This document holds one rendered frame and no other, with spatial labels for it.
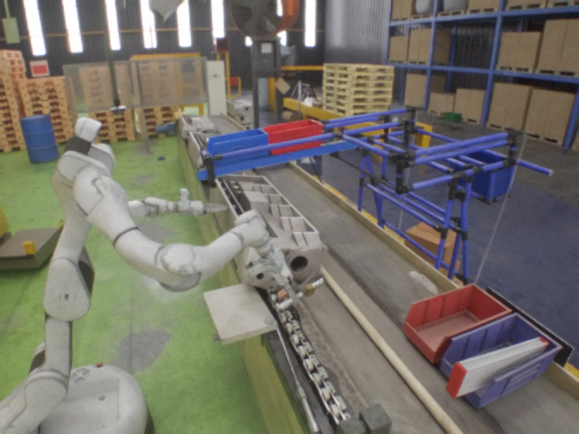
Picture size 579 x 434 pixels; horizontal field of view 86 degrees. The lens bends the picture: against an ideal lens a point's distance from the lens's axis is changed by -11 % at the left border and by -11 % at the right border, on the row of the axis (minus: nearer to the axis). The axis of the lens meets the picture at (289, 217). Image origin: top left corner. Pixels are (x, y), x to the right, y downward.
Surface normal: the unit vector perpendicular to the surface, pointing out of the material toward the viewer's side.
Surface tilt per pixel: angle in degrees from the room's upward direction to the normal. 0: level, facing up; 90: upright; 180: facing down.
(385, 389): 0
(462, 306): 88
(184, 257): 34
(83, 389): 73
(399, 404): 0
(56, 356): 90
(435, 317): 88
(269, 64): 90
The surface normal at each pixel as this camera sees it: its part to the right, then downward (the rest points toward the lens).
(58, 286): 0.27, 0.37
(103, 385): 0.37, 0.11
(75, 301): 0.49, 0.37
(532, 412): 0.00, -0.91
